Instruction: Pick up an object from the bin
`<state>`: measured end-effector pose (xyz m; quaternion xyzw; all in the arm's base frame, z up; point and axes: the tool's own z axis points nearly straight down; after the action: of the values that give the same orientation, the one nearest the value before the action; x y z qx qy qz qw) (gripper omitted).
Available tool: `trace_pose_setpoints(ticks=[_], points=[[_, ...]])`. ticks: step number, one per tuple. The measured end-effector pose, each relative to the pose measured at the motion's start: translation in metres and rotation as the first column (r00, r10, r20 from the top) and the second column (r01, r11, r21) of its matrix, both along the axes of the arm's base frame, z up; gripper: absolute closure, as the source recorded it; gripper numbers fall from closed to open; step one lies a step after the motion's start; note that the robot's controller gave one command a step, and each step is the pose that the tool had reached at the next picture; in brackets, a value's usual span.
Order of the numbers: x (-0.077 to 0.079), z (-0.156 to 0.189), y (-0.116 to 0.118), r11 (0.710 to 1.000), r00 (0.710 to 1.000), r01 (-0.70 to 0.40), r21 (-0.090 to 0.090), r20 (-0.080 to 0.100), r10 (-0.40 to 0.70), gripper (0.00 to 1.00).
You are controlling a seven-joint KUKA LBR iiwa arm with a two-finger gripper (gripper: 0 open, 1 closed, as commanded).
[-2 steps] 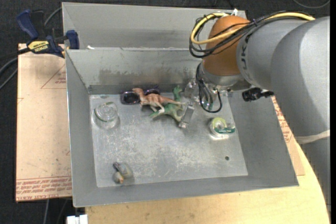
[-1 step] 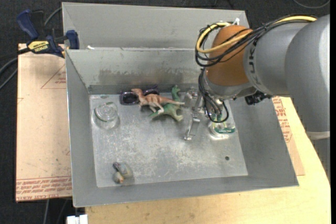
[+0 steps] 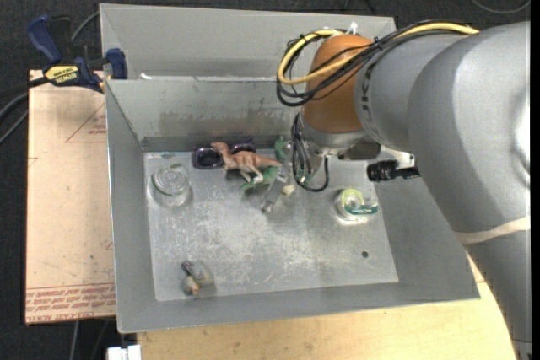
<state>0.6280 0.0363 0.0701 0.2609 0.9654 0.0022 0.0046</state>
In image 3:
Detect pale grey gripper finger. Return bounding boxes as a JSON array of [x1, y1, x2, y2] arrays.
[[260, 170, 290, 212]]

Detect green toy lizard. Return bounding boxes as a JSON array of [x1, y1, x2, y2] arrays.
[[238, 165, 281, 192]]

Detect small green toy figure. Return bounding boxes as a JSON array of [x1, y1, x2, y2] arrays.
[[273, 136, 293, 160]]

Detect brown toy dinosaur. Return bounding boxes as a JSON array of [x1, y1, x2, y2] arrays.
[[209, 141, 283, 185]]

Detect green and white tape roll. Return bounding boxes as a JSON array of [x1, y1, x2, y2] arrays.
[[334, 187, 380, 224]]

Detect grey metal bin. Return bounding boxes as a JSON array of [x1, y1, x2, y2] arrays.
[[99, 3, 482, 335]]

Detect purple sunglasses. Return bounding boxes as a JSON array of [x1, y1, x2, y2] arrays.
[[191, 137, 257, 171]]

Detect clear glass dish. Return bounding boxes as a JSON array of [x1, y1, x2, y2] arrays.
[[147, 163, 195, 209]]

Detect grey toy bird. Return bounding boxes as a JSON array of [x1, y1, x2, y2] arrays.
[[180, 259, 216, 297]]

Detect brown cardboard board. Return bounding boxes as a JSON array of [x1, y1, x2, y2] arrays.
[[24, 69, 117, 325]]

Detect black cylinder on white bracket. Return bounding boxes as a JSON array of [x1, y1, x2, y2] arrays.
[[365, 148, 421, 184]]

